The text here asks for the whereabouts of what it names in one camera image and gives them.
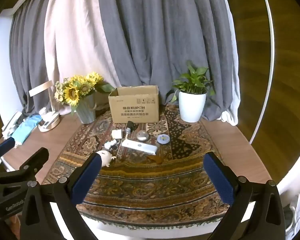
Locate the small white toy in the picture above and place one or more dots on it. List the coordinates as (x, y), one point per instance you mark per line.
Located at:
(111, 145)

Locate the round white figurine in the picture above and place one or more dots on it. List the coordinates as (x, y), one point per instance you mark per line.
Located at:
(106, 157)

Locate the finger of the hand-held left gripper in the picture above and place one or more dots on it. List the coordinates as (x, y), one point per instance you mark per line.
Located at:
(5, 146)
(36, 158)

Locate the round white tin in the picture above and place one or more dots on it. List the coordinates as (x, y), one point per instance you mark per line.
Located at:
(163, 139)

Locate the white waste bin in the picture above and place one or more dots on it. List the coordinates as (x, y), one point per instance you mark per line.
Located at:
(298, 212)

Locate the white sheer curtain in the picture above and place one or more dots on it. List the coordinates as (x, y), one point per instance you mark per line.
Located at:
(231, 100)

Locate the small white square box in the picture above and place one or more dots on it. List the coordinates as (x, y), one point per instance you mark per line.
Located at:
(117, 134)

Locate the long white remote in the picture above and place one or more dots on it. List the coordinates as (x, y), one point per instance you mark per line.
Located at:
(138, 146)

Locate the white desk lamp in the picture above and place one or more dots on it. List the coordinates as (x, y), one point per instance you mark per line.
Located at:
(49, 123)

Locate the ribbed blue-grey vase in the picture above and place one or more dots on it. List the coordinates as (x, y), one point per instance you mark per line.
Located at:
(86, 110)

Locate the patterned brown rug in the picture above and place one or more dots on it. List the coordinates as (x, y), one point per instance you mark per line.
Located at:
(150, 187)

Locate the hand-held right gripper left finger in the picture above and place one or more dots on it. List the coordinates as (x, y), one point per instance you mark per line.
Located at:
(87, 180)

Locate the pale pink curtain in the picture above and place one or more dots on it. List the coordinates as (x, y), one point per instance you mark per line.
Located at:
(77, 42)

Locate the light blue cloth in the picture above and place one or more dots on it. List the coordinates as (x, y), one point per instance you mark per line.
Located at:
(26, 128)

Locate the grey curtain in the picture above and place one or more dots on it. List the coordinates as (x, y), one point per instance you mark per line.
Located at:
(30, 55)
(165, 35)

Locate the yellow sunflower bouquet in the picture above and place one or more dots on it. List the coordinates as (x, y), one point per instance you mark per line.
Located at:
(73, 92)

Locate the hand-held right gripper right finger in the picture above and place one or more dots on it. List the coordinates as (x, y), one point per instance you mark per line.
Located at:
(218, 180)

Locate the white round frame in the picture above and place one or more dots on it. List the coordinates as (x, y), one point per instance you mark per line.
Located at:
(272, 45)

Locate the silver metal bell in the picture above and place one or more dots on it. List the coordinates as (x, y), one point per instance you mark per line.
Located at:
(141, 135)

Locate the green potted plant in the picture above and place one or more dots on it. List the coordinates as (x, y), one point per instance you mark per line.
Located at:
(192, 80)

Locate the brown cardboard box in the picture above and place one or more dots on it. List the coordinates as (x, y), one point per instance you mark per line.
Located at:
(135, 105)

